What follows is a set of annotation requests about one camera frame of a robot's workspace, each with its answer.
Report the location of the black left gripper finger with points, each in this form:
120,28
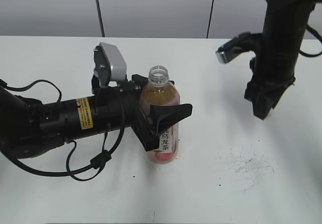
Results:
164,117
138,79

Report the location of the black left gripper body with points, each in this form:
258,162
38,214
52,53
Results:
116,107

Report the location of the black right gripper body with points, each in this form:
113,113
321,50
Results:
265,95

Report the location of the peach oolong tea bottle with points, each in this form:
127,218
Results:
160,91

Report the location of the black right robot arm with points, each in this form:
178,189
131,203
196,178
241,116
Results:
273,67

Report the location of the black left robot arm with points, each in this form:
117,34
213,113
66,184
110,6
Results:
30,128

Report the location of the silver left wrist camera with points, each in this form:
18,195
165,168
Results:
110,65

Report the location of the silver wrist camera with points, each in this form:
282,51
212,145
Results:
244,42
110,65

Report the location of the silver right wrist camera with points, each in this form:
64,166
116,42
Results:
244,42

